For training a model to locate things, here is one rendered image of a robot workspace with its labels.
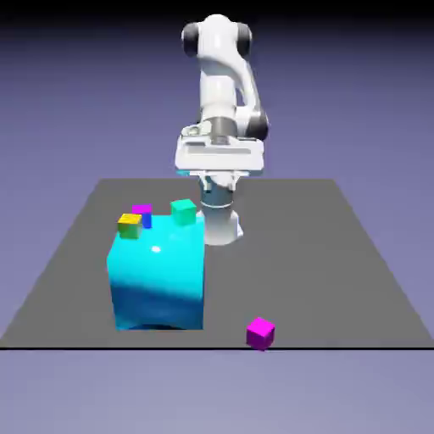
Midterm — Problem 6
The small teal cube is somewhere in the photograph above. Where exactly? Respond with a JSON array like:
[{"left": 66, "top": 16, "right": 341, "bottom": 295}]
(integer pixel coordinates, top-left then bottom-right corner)
[{"left": 170, "top": 198, "right": 198, "bottom": 226}]

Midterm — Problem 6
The small yellow cube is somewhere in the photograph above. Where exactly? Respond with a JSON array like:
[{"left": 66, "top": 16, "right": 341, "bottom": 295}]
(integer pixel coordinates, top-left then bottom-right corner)
[{"left": 117, "top": 213, "right": 142, "bottom": 240}]

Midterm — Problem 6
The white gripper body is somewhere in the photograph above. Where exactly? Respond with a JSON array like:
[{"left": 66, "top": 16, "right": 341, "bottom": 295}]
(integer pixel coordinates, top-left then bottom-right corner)
[{"left": 175, "top": 135, "right": 265, "bottom": 178}]

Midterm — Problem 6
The small magenta cube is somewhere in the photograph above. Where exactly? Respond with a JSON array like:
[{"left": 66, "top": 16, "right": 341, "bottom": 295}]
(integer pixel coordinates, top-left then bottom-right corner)
[
  {"left": 246, "top": 316, "right": 276, "bottom": 351},
  {"left": 131, "top": 203, "right": 153, "bottom": 230}
]

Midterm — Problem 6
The large cyan box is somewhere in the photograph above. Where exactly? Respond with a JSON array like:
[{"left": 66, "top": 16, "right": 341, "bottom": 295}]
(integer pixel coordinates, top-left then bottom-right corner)
[{"left": 106, "top": 213, "right": 206, "bottom": 331}]

